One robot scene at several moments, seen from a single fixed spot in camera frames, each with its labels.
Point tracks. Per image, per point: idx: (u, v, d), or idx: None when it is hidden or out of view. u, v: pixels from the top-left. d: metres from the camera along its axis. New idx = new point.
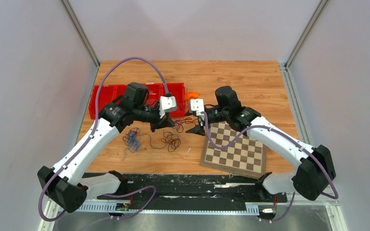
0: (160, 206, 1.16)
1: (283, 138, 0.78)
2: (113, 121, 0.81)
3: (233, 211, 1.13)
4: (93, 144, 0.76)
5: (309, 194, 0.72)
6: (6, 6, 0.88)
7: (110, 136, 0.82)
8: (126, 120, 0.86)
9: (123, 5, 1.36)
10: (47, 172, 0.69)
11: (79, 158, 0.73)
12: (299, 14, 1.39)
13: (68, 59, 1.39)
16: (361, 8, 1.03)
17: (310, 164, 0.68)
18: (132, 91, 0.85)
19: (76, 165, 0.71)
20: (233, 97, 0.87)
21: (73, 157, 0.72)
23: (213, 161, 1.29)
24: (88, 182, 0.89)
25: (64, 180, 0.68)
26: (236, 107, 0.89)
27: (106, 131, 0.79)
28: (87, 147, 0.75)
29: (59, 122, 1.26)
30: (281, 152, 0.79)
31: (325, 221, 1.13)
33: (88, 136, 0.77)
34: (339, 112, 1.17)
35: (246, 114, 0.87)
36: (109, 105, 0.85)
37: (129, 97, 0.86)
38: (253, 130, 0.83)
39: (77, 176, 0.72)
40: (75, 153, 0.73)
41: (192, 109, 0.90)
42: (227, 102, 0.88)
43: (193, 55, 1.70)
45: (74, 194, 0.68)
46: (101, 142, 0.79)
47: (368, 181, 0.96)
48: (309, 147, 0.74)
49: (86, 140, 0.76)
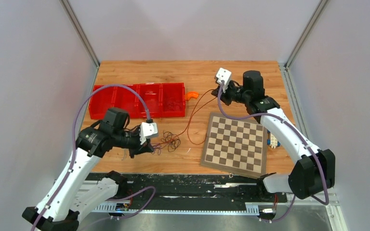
0: (160, 206, 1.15)
1: (292, 133, 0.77)
2: (91, 150, 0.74)
3: (233, 211, 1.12)
4: (74, 178, 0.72)
5: (301, 192, 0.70)
6: (5, 6, 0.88)
7: (91, 166, 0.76)
8: (106, 146, 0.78)
9: (123, 5, 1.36)
10: (31, 214, 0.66)
11: (61, 196, 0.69)
12: (299, 15, 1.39)
13: (68, 59, 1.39)
16: (361, 8, 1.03)
17: (310, 162, 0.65)
18: (112, 115, 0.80)
19: (59, 204, 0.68)
20: (259, 83, 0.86)
21: (56, 195, 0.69)
23: (213, 161, 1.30)
24: (82, 202, 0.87)
25: (49, 221, 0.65)
26: (259, 93, 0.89)
27: (85, 162, 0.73)
28: (68, 182, 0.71)
29: (59, 122, 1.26)
30: (286, 146, 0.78)
31: (325, 221, 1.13)
33: (68, 171, 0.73)
34: (339, 112, 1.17)
35: (266, 103, 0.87)
36: (86, 131, 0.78)
37: (109, 121, 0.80)
38: (267, 118, 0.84)
39: (63, 213, 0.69)
40: (57, 190, 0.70)
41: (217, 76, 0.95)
42: (251, 86, 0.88)
43: (193, 55, 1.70)
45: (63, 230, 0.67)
46: (84, 173, 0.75)
47: (367, 182, 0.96)
48: (315, 148, 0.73)
49: (66, 175, 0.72)
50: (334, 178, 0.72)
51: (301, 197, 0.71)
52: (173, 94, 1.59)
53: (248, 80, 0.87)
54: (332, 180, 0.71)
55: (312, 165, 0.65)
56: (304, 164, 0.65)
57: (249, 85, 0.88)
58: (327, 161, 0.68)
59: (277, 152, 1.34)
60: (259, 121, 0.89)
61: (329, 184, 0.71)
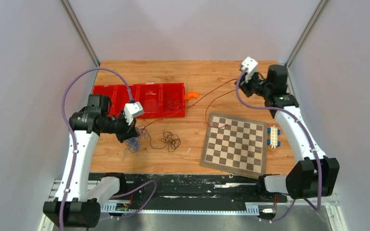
0: (160, 206, 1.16)
1: (303, 133, 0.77)
2: (88, 126, 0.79)
3: (233, 211, 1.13)
4: (83, 157, 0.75)
5: (295, 191, 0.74)
6: (5, 6, 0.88)
7: (92, 143, 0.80)
8: (99, 123, 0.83)
9: (123, 5, 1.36)
10: (53, 204, 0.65)
11: (77, 175, 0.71)
12: (299, 15, 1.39)
13: (68, 59, 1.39)
16: (361, 9, 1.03)
17: (311, 166, 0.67)
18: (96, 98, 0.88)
19: (78, 183, 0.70)
20: (282, 79, 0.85)
21: (71, 177, 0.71)
23: (213, 161, 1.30)
24: (94, 193, 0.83)
25: (75, 200, 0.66)
26: (281, 88, 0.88)
27: (87, 139, 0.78)
28: (78, 161, 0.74)
29: (59, 122, 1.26)
30: (293, 144, 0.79)
31: (325, 221, 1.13)
33: (73, 153, 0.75)
34: (339, 112, 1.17)
35: (285, 99, 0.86)
36: (76, 115, 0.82)
37: (95, 105, 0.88)
38: (281, 114, 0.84)
39: (85, 191, 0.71)
40: (71, 173, 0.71)
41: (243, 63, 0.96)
42: (273, 81, 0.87)
43: (193, 55, 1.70)
45: (91, 208, 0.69)
46: (88, 151, 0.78)
47: (367, 182, 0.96)
48: (321, 154, 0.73)
49: (73, 157, 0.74)
50: (333, 187, 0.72)
51: (294, 196, 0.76)
52: (173, 94, 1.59)
53: (272, 72, 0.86)
54: (331, 188, 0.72)
55: (313, 168, 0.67)
56: (303, 166, 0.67)
57: (272, 79, 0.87)
58: (330, 170, 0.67)
59: (277, 152, 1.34)
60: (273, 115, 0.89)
61: (326, 191, 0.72)
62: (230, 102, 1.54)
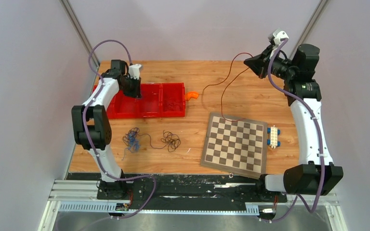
0: (160, 206, 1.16)
1: (315, 134, 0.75)
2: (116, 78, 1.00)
3: (233, 211, 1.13)
4: (108, 88, 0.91)
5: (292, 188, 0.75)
6: (5, 6, 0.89)
7: (115, 87, 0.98)
8: (122, 80, 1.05)
9: (123, 5, 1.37)
10: (81, 107, 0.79)
11: (102, 96, 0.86)
12: (299, 14, 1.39)
13: (69, 59, 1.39)
16: (361, 8, 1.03)
17: (311, 170, 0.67)
18: (117, 60, 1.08)
19: (101, 100, 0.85)
20: (311, 64, 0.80)
21: (97, 96, 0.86)
23: (213, 161, 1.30)
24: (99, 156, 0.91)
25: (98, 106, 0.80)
26: (307, 74, 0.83)
27: (112, 81, 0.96)
28: (103, 90, 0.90)
29: (59, 122, 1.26)
30: (301, 142, 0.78)
31: (325, 221, 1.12)
33: (101, 84, 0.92)
34: (340, 111, 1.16)
35: (308, 89, 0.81)
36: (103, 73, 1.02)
37: (115, 67, 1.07)
38: (299, 106, 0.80)
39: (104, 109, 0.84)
40: (97, 94, 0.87)
41: (274, 34, 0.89)
42: (301, 64, 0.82)
43: (193, 55, 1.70)
45: (107, 121, 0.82)
46: (112, 91, 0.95)
47: (368, 181, 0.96)
48: (327, 160, 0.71)
49: (101, 86, 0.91)
50: (328, 191, 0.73)
51: (289, 191, 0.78)
52: (173, 95, 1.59)
53: (302, 55, 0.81)
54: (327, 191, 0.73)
55: (315, 173, 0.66)
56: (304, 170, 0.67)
57: (301, 61, 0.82)
58: (332, 177, 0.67)
59: (277, 152, 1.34)
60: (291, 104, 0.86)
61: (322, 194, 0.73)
62: (230, 101, 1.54)
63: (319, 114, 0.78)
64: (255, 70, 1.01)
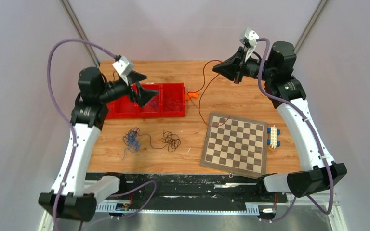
0: (160, 206, 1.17)
1: (311, 136, 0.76)
2: (90, 121, 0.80)
3: (233, 211, 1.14)
4: (82, 151, 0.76)
5: (299, 193, 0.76)
6: (5, 6, 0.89)
7: (92, 139, 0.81)
8: (104, 112, 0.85)
9: (122, 5, 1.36)
10: (49, 197, 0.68)
11: (74, 170, 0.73)
12: (299, 14, 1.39)
13: (68, 59, 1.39)
16: (361, 8, 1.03)
17: (320, 177, 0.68)
18: (84, 88, 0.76)
19: (75, 177, 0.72)
20: (290, 63, 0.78)
21: (69, 171, 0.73)
23: (213, 161, 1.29)
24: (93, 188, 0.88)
25: (70, 195, 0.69)
26: (286, 74, 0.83)
27: (87, 134, 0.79)
28: (76, 157, 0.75)
29: (58, 122, 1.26)
30: (299, 146, 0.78)
31: (325, 221, 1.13)
33: (72, 147, 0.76)
34: (339, 112, 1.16)
35: (291, 88, 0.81)
36: (79, 108, 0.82)
37: (87, 93, 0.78)
38: (288, 110, 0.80)
39: (80, 187, 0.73)
40: (69, 167, 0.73)
41: (246, 36, 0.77)
42: (280, 65, 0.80)
43: (193, 55, 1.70)
45: (83, 204, 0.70)
46: (87, 146, 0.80)
47: (367, 182, 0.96)
48: (329, 160, 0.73)
49: (72, 150, 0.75)
50: None
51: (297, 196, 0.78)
52: (173, 94, 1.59)
53: (279, 56, 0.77)
54: None
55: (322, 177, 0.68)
56: (313, 179, 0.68)
57: (279, 63, 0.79)
58: (337, 175, 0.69)
59: (277, 152, 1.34)
60: (277, 106, 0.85)
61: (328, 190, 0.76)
62: (230, 101, 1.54)
63: (309, 113, 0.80)
64: (227, 76, 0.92)
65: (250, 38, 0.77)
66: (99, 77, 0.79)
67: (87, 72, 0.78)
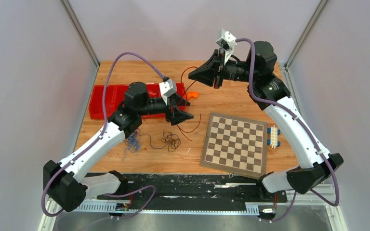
0: (160, 206, 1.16)
1: (304, 134, 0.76)
2: (123, 125, 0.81)
3: (233, 211, 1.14)
4: (101, 145, 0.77)
5: (301, 190, 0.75)
6: (5, 7, 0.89)
7: (116, 140, 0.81)
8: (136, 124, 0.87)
9: (122, 6, 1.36)
10: (55, 167, 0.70)
11: (86, 156, 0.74)
12: (299, 14, 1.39)
13: (68, 59, 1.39)
16: (360, 8, 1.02)
17: (322, 174, 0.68)
18: (130, 100, 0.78)
19: (83, 162, 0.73)
20: (270, 65, 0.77)
21: (81, 154, 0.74)
23: (213, 161, 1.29)
24: (88, 182, 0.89)
25: (70, 174, 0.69)
26: (267, 74, 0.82)
27: (115, 134, 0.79)
28: (94, 147, 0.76)
29: (59, 122, 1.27)
30: (294, 144, 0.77)
31: (325, 221, 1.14)
33: (97, 137, 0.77)
34: (339, 112, 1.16)
35: (274, 88, 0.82)
36: (119, 111, 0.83)
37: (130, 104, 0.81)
38: (277, 111, 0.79)
39: (80, 174, 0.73)
40: (84, 150, 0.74)
41: (223, 38, 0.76)
42: (261, 67, 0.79)
43: (193, 54, 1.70)
45: (74, 193, 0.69)
46: (109, 144, 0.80)
47: (367, 183, 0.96)
48: (326, 153, 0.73)
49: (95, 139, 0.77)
50: None
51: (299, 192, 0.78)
52: None
53: (259, 58, 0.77)
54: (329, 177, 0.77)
55: (323, 173, 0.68)
56: (316, 176, 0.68)
57: (261, 65, 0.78)
58: (336, 167, 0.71)
59: (277, 152, 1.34)
60: (263, 108, 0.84)
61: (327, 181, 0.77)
62: (230, 101, 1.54)
63: (296, 110, 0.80)
64: (205, 80, 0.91)
65: (228, 39, 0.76)
66: (145, 94, 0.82)
67: (137, 86, 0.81)
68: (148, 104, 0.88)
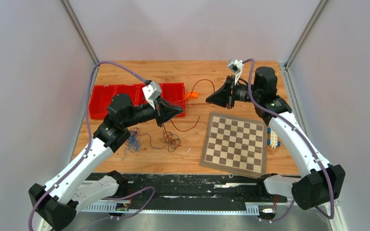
0: (160, 206, 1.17)
1: (303, 143, 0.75)
2: (108, 141, 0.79)
3: (233, 211, 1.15)
4: (86, 164, 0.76)
5: (305, 203, 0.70)
6: (5, 6, 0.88)
7: (103, 157, 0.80)
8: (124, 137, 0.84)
9: (122, 5, 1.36)
10: (39, 190, 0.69)
11: (71, 178, 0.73)
12: (299, 14, 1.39)
13: (68, 59, 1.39)
16: (360, 9, 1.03)
17: (319, 181, 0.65)
18: (112, 114, 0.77)
19: (67, 185, 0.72)
20: (273, 84, 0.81)
21: (66, 176, 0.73)
23: (213, 161, 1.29)
24: (81, 195, 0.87)
25: (54, 199, 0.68)
26: (271, 94, 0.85)
27: (100, 151, 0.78)
28: (79, 167, 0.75)
29: (58, 122, 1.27)
30: (294, 153, 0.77)
31: (325, 221, 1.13)
33: (82, 157, 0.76)
34: (339, 111, 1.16)
35: (276, 105, 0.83)
36: (104, 124, 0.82)
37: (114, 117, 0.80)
38: (277, 122, 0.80)
39: (67, 196, 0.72)
40: (68, 173, 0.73)
41: (233, 63, 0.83)
42: (264, 86, 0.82)
43: (193, 54, 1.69)
45: (61, 215, 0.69)
46: (96, 162, 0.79)
47: (367, 183, 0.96)
48: (325, 163, 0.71)
49: (79, 160, 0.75)
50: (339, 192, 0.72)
51: (304, 207, 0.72)
52: (173, 95, 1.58)
53: (261, 79, 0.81)
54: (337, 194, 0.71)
55: (321, 180, 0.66)
56: (313, 182, 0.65)
57: (263, 84, 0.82)
58: (336, 177, 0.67)
59: (277, 152, 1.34)
60: (268, 122, 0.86)
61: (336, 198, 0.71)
62: None
63: (296, 123, 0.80)
64: (221, 103, 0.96)
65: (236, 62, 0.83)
66: (129, 107, 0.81)
67: (120, 100, 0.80)
68: (136, 113, 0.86)
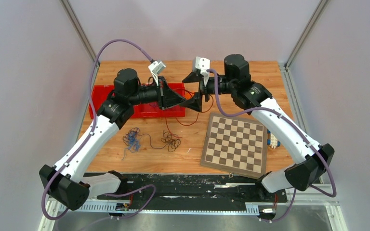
0: (160, 206, 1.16)
1: (292, 130, 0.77)
2: (113, 118, 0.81)
3: (233, 211, 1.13)
4: (94, 141, 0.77)
5: (301, 185, 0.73)
6: (4, 6, 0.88)
7: (110, 133, 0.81)
8: (125, 116, 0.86)
9: (122, 5, 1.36)
10: (50, 171, 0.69)
11: (80, 156, 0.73)
12: (299, 14, 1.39)
13: (68, 58, 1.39)
16: (360, 8, 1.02)
17: (315, 165, 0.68)
18: (120, 86, 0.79)
19: (78, 163, 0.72)
20: (245, 70, 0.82)
21: (75, 154, 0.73)
23: (213, 161, 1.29)
24: (90, 181, 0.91)
25: (67, 177, 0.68)
26: (245, 81, 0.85)
27: (106, 127, 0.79)
28: (87, 144, 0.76)
29: (58, 122, 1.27)
30: (284, 140, 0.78)
31: (325, 221, 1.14)
33: (88, 134, 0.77)
34: (339, 111, 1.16)
35: (256, 92, 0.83)
36: (107, 102, 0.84)
37: (120, 91, 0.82)
38: (261, 112, 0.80)
39: (78, 173, 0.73)
40: (76, 151, 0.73)
41: (197, 66, 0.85)
42: (237, 75, 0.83)
43: (193, 55, 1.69)
45: (76, 193, 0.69)
46: (103, 138, 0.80)
47: (368, 183, 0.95)
48: (315, 145, 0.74)
49: (86, 137, 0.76)
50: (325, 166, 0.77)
51: (299, 188, 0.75)
52: None
53: (233, 67, 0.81)
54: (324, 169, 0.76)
55: (316, 163, 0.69)
56: (310, 168, 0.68)
57: (236, 73, 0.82)
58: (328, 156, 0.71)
59: (277, 152, 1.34)
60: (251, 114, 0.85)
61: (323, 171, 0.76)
62: (230, 102, 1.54)
63: (280, 109, 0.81)
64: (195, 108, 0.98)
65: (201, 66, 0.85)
66: (135, 80, 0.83)
67: (126, 74, 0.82)
68: (139, 92, 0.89)
